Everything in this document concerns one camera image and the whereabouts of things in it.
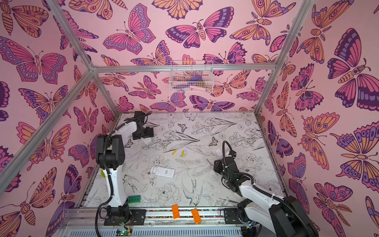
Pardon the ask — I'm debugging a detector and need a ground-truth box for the lime green round object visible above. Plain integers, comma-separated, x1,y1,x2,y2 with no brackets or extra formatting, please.
100,169,106,178

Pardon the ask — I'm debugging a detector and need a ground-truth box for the white wire basket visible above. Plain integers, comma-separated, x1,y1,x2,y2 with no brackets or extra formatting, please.
168,60,215,93

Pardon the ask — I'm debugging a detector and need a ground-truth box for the left orange toy brick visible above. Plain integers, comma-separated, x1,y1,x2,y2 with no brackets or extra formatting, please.
171,204,180,219

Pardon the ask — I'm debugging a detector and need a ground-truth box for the right orange toy brick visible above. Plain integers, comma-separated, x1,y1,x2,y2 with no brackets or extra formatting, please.
191,208,201,225

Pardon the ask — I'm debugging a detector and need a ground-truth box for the green toy brick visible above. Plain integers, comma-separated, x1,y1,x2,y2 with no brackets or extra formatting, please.
128,195,141,203

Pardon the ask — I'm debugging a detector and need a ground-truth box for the white battery cover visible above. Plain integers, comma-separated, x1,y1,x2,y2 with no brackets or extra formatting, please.
216,149,223,157

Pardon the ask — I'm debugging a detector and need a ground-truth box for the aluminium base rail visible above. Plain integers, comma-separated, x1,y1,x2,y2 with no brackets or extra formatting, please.
59,207,311,237

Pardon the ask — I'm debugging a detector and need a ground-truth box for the right black corrugated cable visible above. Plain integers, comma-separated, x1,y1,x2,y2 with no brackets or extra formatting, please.
221,140,319,237

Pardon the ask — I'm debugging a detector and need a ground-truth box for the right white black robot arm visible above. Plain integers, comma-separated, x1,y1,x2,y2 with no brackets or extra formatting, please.
214,157,319,237

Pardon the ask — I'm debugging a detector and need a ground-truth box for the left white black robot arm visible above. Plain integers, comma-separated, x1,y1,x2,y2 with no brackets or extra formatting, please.
95,111,154,225

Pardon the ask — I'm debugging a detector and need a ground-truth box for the purple object in basket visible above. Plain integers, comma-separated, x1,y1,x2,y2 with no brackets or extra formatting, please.
188,75,203,86

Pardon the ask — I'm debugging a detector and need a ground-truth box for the small white remote control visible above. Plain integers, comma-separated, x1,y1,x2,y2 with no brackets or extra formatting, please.
141,137,152,145

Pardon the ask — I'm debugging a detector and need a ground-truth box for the orange toy brick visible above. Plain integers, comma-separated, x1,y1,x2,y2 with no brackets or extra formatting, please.
171,204,180,219
191,208,201,225

